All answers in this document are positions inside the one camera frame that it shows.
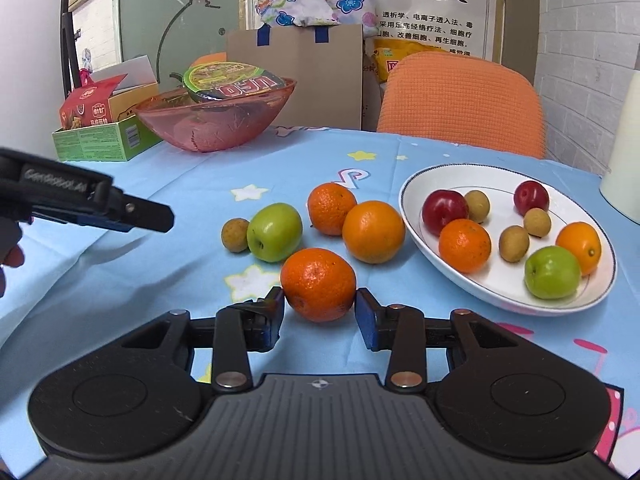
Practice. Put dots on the small green apple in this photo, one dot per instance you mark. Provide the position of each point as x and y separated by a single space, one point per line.
274 232

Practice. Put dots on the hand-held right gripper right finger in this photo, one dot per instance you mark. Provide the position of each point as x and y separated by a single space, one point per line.
365 320

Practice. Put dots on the green cardboard box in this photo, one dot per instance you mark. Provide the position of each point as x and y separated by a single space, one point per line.
95 142

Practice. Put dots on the blue cartoon tablecloth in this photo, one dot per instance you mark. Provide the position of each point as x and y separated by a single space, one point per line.
150 270

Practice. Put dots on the yellow cardboard box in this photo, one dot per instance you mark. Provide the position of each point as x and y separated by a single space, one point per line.
135 102

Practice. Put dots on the person's left hand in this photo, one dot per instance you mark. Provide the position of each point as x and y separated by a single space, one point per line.
12 257

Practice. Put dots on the pink transparent bowl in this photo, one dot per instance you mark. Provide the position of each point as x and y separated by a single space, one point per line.
220 130

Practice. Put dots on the red snack box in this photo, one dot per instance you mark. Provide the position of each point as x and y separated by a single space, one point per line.
85 105

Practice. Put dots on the black pole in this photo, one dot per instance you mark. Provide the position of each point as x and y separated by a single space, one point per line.
70 35

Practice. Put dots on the smooth orange with stem dot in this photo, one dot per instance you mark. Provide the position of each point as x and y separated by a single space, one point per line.
579 247

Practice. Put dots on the wall poster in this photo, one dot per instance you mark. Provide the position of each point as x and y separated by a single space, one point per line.
435 15

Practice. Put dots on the white plate with blue rim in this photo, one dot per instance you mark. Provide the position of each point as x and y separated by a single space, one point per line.
495 282

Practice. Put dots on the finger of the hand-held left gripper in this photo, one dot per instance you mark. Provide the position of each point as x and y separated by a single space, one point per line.
100 221
145 212

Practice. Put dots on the small red plum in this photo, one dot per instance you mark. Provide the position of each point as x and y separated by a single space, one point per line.
531 198

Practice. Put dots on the yellow plastic bag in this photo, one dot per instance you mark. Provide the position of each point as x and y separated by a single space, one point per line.
395 57

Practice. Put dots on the large red plum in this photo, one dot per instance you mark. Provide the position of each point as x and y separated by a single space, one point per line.
444 211

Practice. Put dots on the orange chair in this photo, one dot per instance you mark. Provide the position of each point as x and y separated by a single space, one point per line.
210 59
460 100

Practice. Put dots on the brown longan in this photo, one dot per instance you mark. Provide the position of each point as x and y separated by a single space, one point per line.
235 234
537 222
476 205
513 243

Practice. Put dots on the white thermos jug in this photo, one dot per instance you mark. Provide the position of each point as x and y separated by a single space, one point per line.
625 170

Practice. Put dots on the instant noodle bowl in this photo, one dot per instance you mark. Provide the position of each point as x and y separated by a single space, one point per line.
230 82

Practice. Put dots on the white paper sheet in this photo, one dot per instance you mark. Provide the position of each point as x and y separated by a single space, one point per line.
135 70

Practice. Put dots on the brown cardboard box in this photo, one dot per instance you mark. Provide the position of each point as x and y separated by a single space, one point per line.
310 75

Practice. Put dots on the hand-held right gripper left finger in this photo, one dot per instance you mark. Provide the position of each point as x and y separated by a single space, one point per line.
274 320

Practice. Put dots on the large green jujube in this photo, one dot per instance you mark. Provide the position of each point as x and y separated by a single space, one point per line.
552 272

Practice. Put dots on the tangerine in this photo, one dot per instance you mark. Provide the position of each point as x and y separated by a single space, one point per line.
318 284
464 245
331 208

